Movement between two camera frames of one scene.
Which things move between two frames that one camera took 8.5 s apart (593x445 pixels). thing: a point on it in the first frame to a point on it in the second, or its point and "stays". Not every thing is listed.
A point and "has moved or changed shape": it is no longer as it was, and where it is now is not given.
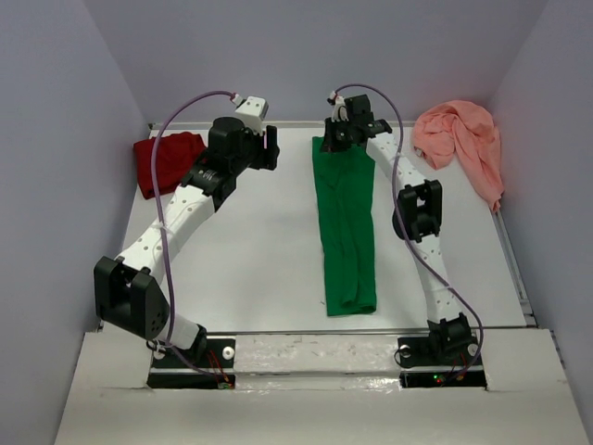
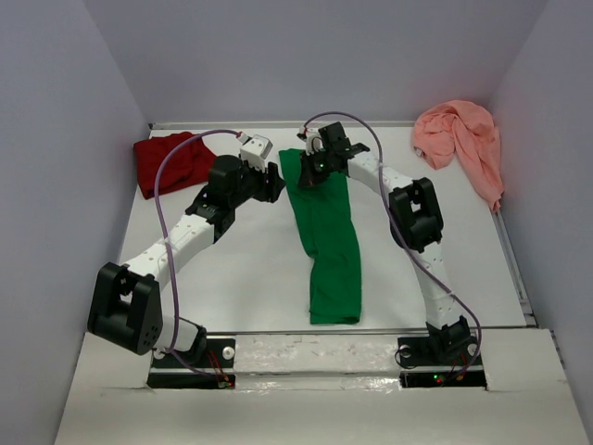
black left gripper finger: [272, 152] to [271, 184]
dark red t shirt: [175, 154] stays
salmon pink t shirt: [467, 126] stays
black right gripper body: [340, 137] to [310, 168]
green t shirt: [346, 187] has moved or changed shape
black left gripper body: [270, 147] to [267, 184]
